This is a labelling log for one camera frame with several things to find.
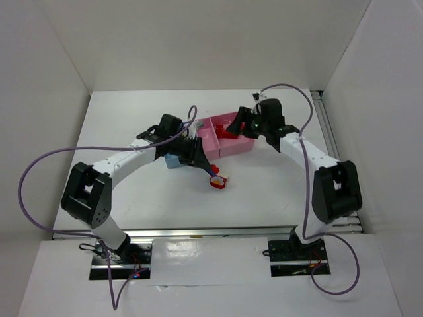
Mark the red flower printed lego piece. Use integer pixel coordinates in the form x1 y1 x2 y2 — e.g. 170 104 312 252
210 175 227 190

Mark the small red square lego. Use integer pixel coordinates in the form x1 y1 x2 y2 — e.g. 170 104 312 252
216 127 239 139

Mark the red stepped lego brick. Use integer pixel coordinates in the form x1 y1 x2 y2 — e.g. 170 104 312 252
211 164 220 174

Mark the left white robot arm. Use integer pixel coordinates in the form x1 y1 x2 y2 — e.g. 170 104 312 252
61 114 215 263

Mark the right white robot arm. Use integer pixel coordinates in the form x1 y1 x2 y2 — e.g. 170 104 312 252
227 98 362 258

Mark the light blue plastic bin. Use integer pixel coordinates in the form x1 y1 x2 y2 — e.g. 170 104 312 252
164 154 181 169

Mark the small pink plastic bin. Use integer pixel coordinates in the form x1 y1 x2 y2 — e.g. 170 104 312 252
197 118 220 160

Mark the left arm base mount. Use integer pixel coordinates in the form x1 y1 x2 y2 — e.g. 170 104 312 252
78 240 153 281

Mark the aluminium rail right side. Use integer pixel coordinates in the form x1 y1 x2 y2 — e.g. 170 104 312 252
311 91 363 224

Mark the aluminium rail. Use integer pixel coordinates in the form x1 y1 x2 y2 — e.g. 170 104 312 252
311 91 363 224
52 223 363 240

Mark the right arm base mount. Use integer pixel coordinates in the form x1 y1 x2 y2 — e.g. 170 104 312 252
262 230 330 277

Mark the aluminium rail front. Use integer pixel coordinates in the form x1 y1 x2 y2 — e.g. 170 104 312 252
52 223 363 240

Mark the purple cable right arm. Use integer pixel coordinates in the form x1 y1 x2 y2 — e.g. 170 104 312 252
252 83 360 295

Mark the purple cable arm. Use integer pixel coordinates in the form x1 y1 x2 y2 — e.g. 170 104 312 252
18 105 198 311
252 83 360 295

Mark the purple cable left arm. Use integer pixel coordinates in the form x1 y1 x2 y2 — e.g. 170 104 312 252
18 105 198 311

